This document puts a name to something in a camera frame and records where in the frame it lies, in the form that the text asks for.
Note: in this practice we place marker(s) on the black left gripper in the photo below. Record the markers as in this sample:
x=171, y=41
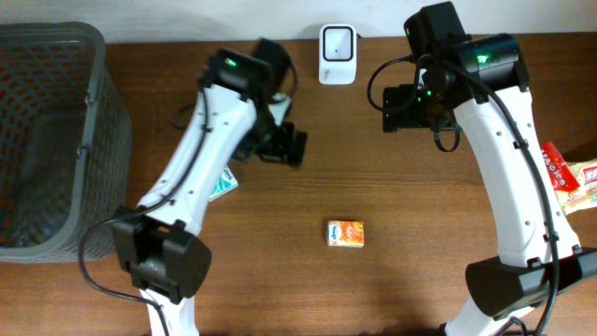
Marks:
x=289, y=146

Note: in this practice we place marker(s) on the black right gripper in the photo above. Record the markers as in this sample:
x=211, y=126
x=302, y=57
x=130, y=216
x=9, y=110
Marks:
x=402, y=99

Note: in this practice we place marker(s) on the orange small carton box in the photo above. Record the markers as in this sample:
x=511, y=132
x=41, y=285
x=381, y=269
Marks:
x=342, y=233

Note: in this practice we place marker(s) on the red Hacks candy bag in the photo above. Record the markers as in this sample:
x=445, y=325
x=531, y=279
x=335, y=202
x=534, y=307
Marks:
x=558, y=171

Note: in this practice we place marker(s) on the yellow snack bag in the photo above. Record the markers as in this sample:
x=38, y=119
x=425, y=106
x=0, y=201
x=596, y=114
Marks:
x=583, y=197

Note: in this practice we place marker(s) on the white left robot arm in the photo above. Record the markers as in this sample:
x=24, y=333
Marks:
x=240, y=112

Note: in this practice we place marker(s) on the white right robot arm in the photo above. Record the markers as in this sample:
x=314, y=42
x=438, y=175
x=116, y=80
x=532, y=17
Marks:
x=480, y=88

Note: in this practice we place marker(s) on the white barcode scanner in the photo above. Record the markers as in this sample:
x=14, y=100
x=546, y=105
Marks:
x=337, y=54

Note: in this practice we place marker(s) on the teal tissue pack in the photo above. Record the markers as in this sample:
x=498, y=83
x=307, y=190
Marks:
x=226, y=183

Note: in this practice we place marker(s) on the grey plastic basket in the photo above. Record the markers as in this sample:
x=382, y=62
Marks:
x=66, y=139

